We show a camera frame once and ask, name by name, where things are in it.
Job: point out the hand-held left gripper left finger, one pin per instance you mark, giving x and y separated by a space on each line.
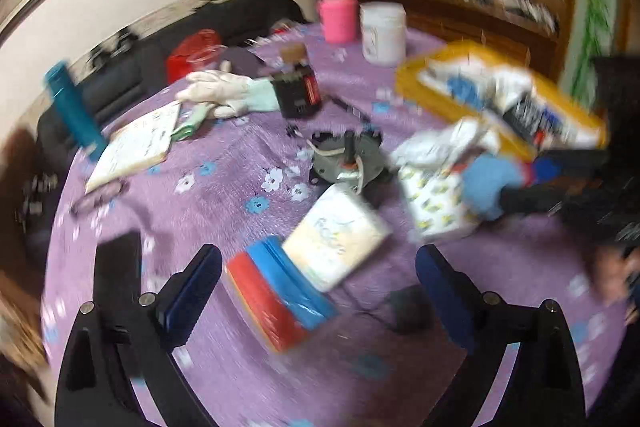
192 294

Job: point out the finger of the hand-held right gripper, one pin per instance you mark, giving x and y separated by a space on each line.
530 202
570 159

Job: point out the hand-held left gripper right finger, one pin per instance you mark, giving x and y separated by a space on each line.
442 292

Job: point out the light blue tissue packet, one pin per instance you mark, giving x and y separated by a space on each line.
487 184

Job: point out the red and blue tissue packet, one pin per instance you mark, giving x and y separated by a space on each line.
270 297

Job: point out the yellow-print tissue packet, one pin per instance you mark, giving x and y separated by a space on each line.
435 207

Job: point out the pile of assorted soft packs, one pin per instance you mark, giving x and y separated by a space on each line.
500 87

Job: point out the plain white tissue packet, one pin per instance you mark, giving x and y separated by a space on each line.
335 237

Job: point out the yellow cardboard box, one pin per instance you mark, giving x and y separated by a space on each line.
425 92

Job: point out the person's right hand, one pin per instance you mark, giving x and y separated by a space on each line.
612 272

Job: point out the black charger adapter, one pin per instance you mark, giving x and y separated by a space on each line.
407 307

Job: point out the black phone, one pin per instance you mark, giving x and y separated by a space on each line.
117 267

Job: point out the purple floral tablecloth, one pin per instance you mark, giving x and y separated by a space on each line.
225 217

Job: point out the eyeglasses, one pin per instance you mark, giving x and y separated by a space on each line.
95 202

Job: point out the bamboo print panel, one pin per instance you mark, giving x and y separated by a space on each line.
595 7

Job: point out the white book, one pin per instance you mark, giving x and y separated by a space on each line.
135 147

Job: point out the wooden sideboard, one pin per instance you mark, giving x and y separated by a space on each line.
475 27

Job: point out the round dark motor device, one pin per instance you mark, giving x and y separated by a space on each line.
335 167

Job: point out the small green packet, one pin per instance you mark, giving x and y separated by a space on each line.
190 124

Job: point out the black binder clips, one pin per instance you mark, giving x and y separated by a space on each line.
35 202

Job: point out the black pen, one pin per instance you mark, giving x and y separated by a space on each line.
350 107

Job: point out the brown chair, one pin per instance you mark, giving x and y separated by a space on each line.
15 187

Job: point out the pair of white gloves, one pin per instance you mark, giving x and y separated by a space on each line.
220 87

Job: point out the teal bottle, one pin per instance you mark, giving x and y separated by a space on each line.
75 112

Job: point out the white plastic jar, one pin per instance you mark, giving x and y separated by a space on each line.
382 37

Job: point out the small black red box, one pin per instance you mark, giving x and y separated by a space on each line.
297 94

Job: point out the dark grey sofa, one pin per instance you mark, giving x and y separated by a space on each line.
145 62

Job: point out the red bag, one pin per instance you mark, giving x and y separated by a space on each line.
192 57

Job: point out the black clamp device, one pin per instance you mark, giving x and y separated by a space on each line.
125 44
102 53

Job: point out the small brown jar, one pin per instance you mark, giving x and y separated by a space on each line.
292 53

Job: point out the pink thermos bottle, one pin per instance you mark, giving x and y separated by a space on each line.
337 19

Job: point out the black bag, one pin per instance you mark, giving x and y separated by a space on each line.
270 4

